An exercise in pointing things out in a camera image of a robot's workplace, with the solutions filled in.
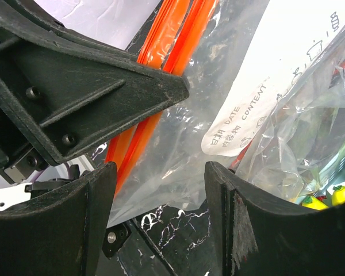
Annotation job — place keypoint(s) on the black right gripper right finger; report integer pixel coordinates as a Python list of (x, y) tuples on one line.
[(257, 233)]

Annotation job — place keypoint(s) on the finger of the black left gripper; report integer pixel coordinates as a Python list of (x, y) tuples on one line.
[(63, 93)]

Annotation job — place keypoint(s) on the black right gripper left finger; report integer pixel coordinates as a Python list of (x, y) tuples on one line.
[(60, 232)]

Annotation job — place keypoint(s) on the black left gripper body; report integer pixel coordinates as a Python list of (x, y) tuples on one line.
[(18, 158)]

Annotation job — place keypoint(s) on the light blue plastic basket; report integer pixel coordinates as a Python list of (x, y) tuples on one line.
[(333, 174)]

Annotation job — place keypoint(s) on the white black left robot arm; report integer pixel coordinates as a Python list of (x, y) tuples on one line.
[(8, 192)]

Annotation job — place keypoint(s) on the clear zip top bag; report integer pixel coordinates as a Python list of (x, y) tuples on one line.
[(267, 89)]

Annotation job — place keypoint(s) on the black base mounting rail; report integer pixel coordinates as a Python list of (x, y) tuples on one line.
[(127, 251)]

